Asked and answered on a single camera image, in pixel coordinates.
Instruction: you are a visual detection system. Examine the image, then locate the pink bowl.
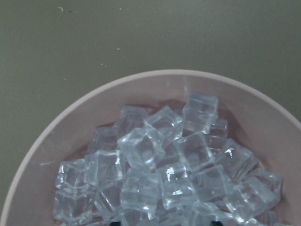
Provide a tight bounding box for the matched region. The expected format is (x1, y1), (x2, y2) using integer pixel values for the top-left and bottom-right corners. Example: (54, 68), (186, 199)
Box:
(0, 69), (301, 226)

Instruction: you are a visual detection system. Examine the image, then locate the pile of clear ice cubes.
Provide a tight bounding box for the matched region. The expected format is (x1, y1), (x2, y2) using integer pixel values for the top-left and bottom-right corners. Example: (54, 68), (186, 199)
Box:
(53, 93), (283, 226)

